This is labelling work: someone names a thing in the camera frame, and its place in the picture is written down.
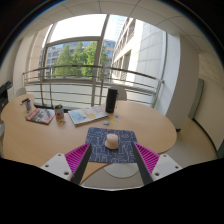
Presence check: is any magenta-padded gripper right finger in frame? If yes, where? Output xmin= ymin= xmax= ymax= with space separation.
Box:
xmin=131 ymin=142 xmax=184 ymax=186

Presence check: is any metal balcony railing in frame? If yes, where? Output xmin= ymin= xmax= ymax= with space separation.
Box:
xmin=22 ymin=65 xmax=164 ymax=108

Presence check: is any light blue illustrated book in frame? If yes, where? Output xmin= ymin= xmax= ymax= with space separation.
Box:
xmin=67 ymin=105 xmax=110 ymax=127

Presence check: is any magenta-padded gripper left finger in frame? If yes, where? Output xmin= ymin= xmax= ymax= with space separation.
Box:
xmin=40 ymin=142 xmax=93 ymax=186

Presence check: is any pale pink computer mouse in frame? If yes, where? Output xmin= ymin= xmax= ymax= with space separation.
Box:
xmin=104 ymin=132 xmax=120 ymax=150

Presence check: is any blue patterned mouse pad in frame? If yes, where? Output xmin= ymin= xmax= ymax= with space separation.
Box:
xmin=85 ymin=126 xmax=144 ymax=165

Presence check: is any black thermos bottle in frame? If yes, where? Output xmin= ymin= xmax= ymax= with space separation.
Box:
xmin=105 ymin=87 xmax=120 ymax=114

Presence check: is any black printer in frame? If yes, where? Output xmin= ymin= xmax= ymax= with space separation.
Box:
xmin=0 ymin=80 xmax=14 ymax=113

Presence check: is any white mug with plant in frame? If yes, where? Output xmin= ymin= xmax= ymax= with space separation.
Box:
xmin=54 ymin=103 xmax=65 ymax=119

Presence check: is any red magazine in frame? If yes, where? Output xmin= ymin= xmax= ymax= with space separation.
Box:
xmin=25 ymin=107 xmax=56 ymax=126

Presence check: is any white round table base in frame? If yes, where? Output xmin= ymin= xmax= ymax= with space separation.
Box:
xmin=103 ymin=162 xmax=139 ymax=179

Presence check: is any white printed can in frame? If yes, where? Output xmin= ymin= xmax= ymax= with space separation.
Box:
xmin=21 ymin=97 xmax=33 ymax=113

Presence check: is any white moulded chair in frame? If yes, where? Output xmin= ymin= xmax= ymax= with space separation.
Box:
xmin=116 ymin=87 xmax=128 ymax=102
xmin=14 ymin=87 xmax=28 ymax=98

